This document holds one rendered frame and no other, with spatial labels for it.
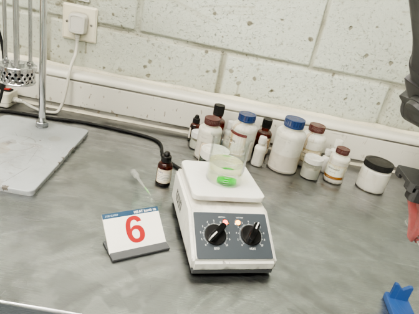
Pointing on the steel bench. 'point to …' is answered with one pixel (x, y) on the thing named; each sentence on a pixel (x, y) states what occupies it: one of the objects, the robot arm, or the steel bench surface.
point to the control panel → (246, 250)
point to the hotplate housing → (196, 205)
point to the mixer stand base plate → (33, 152)
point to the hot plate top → (196, 177)
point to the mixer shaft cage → (17, 71)
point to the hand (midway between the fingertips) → (414, 235)
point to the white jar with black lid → (375, 174)
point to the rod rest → (398, 299)
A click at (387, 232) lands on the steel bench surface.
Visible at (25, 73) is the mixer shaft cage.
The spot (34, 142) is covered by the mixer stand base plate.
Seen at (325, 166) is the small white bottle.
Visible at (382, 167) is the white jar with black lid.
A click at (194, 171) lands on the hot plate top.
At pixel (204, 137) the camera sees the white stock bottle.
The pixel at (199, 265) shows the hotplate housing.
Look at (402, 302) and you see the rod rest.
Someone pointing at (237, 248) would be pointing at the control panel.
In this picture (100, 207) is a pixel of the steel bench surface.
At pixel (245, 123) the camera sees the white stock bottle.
